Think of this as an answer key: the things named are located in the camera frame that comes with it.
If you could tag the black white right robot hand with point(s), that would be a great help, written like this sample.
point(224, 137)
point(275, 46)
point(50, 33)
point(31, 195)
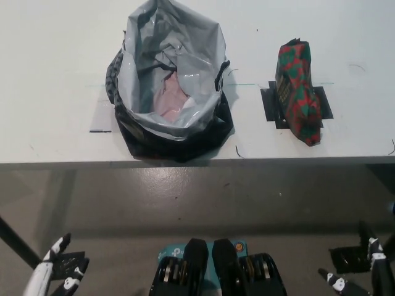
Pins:
point(381, 277)

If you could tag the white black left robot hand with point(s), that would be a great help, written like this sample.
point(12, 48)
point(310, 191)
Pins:
point(38, 277)

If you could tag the red green coffee bean bag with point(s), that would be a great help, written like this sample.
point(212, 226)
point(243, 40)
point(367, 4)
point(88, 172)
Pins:
point(299, 92)

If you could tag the black plastic bag grey inside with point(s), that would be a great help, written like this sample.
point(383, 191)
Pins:
point(197, 83)

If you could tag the teal router box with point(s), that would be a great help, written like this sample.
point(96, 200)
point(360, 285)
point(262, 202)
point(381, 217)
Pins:
point(172, 251)

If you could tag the thin black tape strip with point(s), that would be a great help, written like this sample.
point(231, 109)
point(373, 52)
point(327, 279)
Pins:
point(100, 131)

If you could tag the clear tape sheet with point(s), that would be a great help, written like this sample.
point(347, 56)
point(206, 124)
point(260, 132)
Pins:
point(102, 117)

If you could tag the large black tape patch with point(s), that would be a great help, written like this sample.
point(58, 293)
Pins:
point(268, 105)

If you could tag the pink crumpled plastic sheet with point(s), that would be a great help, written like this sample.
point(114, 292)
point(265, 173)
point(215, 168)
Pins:
point(172, 98)

